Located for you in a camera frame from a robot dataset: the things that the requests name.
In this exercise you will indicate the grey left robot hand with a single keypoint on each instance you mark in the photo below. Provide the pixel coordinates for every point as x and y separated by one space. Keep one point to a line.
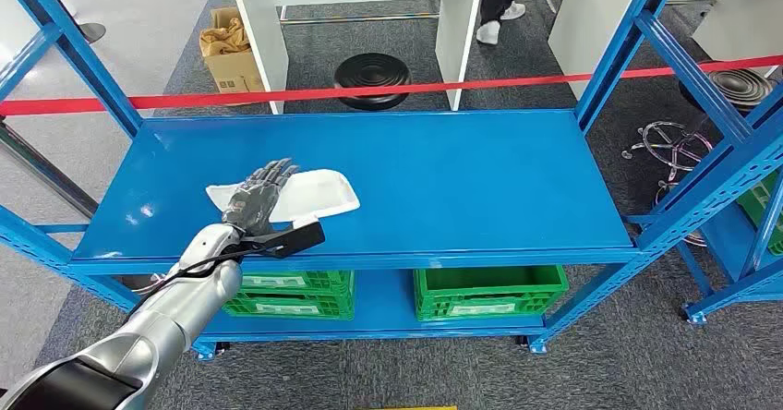
254 202

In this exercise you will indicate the white plastic shell part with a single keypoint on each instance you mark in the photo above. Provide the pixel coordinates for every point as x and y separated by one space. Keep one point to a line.
318 193

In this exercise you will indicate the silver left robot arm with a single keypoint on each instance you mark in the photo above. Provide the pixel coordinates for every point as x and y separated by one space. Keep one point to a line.
183 309

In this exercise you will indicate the blue metal shelf rack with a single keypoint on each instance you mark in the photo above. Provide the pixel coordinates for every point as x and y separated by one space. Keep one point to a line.
428 181
725 242

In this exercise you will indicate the cardboard box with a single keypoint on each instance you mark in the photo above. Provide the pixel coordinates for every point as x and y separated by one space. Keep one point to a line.
232 71

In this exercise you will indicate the red barrier belt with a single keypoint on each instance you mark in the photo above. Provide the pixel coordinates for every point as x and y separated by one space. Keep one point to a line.
367 92

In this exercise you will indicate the brown crumpled paper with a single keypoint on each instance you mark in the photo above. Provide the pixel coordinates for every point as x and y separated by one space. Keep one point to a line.
223 39

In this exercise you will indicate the black round stool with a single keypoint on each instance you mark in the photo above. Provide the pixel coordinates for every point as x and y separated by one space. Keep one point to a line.
743 83
372 71

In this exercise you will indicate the round stanchion base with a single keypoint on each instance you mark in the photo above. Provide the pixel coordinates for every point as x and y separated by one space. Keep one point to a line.
92 31

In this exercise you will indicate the open green plastic crate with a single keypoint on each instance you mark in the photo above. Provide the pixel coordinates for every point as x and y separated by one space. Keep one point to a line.
489 282

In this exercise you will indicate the white cabinet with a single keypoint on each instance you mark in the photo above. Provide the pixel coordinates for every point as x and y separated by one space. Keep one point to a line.
587 22

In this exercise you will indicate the chrome stool base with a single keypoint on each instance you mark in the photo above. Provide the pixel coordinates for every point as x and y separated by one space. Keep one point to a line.
673 148

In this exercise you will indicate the white desk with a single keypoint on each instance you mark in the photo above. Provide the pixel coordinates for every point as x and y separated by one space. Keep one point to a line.
746 22

